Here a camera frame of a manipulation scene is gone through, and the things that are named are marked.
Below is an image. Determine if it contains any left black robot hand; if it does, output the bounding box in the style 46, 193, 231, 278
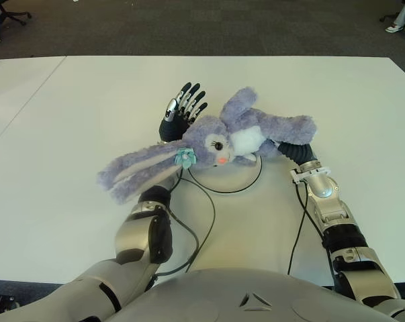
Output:
158, 82, 208, 144

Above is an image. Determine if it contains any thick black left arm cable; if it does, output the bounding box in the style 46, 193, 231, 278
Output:
168, 209, 200, 269

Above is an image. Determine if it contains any person in light trousers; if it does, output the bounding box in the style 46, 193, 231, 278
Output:
385, 0, 405, 34

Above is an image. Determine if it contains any purple plush rabbit doll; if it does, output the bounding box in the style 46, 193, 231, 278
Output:
97, 87, 319, 205

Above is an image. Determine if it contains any white plate black rim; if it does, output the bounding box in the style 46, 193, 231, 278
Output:
188, 154, 263, 195

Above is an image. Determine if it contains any black office chair base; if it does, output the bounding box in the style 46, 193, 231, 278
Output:
0, 0, 32, 27

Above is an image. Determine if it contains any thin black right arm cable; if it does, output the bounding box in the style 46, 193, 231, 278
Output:
287, 180, 307, 274

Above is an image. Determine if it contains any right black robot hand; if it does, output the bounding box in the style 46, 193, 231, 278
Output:
277, 140, 316, 166

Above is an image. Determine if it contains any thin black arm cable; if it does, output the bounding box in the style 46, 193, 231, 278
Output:
153, 167, 218, 278
287, 180, 307, 274

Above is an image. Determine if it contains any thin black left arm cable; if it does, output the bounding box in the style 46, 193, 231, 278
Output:
153, 167, 218, 278

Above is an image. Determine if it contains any silver robot torso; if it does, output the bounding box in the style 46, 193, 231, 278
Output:
114, 266, 398, 322

